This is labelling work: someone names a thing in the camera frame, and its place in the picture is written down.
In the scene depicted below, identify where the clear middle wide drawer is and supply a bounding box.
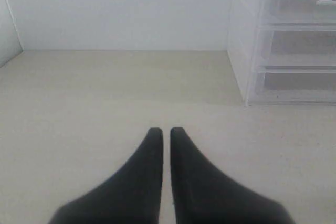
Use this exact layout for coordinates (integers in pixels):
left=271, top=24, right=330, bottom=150
left=255, top=27, right=335, bottom=66

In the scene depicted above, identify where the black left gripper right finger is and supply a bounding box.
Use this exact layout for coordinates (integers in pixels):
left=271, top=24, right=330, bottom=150
left=170, top=127, right=294, bottom=223

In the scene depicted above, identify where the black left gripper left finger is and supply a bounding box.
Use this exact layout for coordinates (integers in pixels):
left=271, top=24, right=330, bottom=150
left=50, top=127, right=163, bottom=223

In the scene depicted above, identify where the clear bottom wide drawer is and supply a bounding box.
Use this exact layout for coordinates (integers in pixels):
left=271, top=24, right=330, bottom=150
left=246, top=66, right=335, bottom=104

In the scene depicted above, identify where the clear wide drawer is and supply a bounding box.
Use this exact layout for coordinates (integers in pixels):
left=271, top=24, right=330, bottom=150
left=255, top=27, right=335, bottom=66
left=246, top=66, right=335, bottom=104

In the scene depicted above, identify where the white plastic drawer cabinet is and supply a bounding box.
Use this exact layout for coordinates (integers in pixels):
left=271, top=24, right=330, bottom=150
left=227, top=0, right=335, bottom=105

